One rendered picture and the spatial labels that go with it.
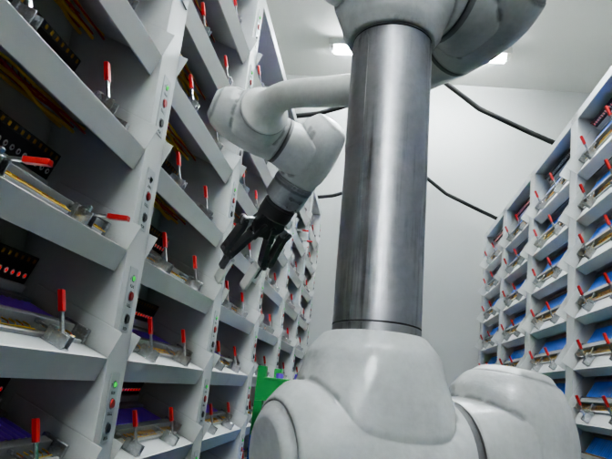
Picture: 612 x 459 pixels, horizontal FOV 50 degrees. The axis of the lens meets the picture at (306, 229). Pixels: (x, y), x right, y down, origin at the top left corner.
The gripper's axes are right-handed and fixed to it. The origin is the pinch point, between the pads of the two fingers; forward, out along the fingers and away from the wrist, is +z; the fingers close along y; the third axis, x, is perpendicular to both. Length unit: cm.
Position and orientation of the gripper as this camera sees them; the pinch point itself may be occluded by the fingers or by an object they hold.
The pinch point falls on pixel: (236, 274)
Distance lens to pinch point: 151.5
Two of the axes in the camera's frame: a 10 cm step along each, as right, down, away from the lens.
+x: -4.1, -5.3, 7.4
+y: 7.4, 2.8, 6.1
